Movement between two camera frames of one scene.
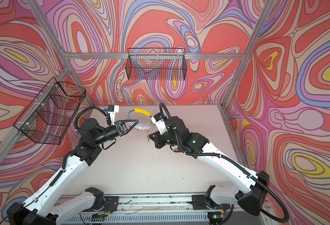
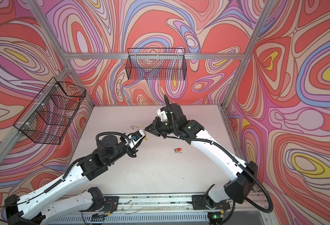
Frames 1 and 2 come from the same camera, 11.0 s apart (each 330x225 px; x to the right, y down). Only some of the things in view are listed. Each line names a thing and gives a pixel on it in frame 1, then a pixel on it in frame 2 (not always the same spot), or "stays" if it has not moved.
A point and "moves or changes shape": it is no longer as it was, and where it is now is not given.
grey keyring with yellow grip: (144, 119) moves or changes shape
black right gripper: (159, 139) -> (155, 127)
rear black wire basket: (158, 63) stays
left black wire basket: (49, 116) stays
